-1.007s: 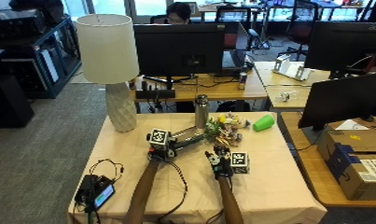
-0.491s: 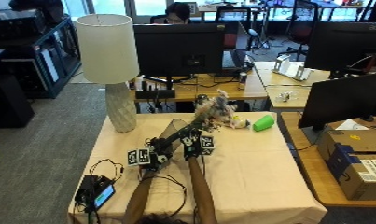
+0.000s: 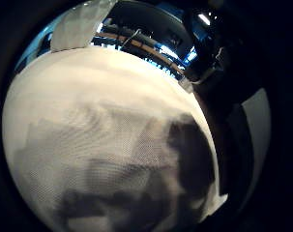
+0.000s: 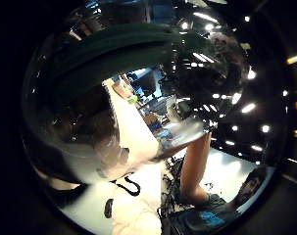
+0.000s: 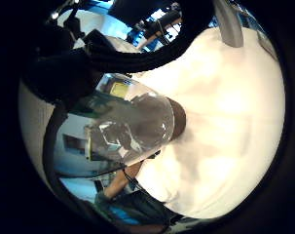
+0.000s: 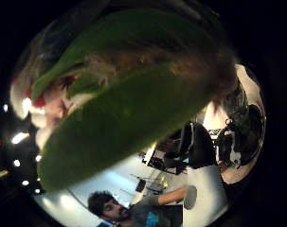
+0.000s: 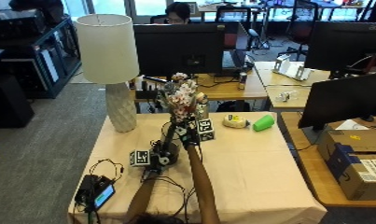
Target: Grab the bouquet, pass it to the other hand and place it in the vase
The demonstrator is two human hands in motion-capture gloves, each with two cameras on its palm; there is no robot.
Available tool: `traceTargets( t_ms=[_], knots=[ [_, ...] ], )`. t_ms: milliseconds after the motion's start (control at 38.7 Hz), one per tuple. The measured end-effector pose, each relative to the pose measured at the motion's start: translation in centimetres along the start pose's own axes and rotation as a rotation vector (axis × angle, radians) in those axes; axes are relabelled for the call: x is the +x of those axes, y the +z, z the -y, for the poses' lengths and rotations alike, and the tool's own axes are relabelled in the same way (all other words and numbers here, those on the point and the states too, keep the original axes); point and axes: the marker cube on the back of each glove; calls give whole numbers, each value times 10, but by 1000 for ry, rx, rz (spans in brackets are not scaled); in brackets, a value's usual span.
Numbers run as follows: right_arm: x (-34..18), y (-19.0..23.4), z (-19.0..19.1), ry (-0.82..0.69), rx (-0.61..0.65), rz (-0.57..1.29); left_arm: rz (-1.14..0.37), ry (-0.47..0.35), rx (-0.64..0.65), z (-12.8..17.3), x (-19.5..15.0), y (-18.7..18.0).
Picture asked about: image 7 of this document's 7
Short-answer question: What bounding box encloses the person's left hand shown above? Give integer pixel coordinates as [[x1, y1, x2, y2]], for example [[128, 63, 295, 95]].
[[140, 139, 175, 182]]

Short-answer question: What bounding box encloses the person's right hand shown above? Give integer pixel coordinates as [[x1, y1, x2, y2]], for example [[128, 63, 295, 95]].
[[172, 119, 202, 148]]

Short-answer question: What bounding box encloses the dark glass vase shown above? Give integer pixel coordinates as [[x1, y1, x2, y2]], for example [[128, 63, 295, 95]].
[[159, 120, 183, 166]]

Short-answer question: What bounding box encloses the pink white flower bouquet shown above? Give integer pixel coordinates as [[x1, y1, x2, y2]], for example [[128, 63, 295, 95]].
[[155, 72, 210, 124]]

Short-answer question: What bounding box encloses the white marker cube right glove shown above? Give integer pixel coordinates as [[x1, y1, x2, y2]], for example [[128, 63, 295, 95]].
[[195, 118, 216, 142]]

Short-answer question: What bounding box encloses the white marker cube glove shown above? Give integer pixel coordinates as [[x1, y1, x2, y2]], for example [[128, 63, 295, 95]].
[[195, 118, 216, 142], [128, 149, 151, 168]]

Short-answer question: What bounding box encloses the white marker cube left glove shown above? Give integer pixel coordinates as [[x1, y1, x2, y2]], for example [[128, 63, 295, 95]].
[[128, 149, 151, 168]]

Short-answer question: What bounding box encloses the yellow white tape roll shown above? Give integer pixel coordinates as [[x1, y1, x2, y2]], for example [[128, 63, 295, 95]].
[[220, 114, 251, 130]]

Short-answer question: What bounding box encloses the black bag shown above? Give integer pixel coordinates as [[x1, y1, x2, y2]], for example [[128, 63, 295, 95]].
[[215, 100, 252, 113]]

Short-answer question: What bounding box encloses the wooden desk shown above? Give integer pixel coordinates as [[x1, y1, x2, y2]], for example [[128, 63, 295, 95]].
[[252, 61, 332, 111], [279, 111, 376, 209], [130, 72, 269, 114]]

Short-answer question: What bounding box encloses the green plastic cup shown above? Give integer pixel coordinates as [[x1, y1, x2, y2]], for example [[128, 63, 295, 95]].
[[252, 114, 276, 133]]

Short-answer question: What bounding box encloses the beige tablecloth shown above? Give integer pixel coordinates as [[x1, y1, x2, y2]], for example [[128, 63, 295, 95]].
[[66, 111, 328, 224]]

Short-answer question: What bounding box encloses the black device with screen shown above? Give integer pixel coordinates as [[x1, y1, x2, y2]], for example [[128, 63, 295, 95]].
[[74, 174, 116, 214]]

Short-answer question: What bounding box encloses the slim drink can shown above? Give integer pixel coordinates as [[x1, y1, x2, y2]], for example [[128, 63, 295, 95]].
[[236, 71, 249, 91]]

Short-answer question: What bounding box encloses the black computer monitor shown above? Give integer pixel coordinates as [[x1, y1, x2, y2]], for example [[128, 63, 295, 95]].
[[304, 21, 376, 79], [296, 72, 376, 131], [132, 22, 227, 79]]

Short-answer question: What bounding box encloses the small white gadget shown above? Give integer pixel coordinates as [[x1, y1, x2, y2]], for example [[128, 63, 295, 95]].
[[272, 90, 300, 104]]

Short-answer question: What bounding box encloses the open laptop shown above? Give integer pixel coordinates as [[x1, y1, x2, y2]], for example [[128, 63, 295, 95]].
[[220, 21, 255, 72]]

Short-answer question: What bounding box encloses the white table lamp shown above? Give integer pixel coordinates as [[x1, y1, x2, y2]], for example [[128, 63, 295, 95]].
[[74, 13, 140, 134]]

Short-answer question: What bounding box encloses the white desktop stand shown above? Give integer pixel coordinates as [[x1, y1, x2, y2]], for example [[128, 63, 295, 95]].
[[272, 53, 312, 82]]

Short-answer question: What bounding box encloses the dark blue shelf cabinet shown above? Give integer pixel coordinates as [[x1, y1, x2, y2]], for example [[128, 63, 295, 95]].
[[0, 8, 83, 100]]

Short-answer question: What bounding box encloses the white paper sheet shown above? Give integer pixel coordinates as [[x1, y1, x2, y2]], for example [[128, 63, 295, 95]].
[[333, 119, 369, 132]]

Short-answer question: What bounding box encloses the black computer tower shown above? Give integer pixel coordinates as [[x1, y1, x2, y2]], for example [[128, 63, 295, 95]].
[[0, 74, 35, 130]]

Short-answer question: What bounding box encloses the red black office chair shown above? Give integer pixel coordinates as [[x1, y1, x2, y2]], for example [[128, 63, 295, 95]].
[[284, 0, 321, 62]]

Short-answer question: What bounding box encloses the large cardboard box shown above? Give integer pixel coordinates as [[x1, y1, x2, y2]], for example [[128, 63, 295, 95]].
[[316, 128, 376, 163]]

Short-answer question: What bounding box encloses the cardboard box with blue tape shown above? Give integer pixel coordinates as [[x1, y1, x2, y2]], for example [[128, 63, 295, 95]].
[[327, 143, 376, 202]]

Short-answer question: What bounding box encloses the black glove cable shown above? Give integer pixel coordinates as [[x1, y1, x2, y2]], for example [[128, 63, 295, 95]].
[[152, 175, 198, 224]]

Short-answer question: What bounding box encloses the thin black looped cable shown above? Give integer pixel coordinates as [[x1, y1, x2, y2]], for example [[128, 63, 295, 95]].
[[87, 158, 126, 185]]

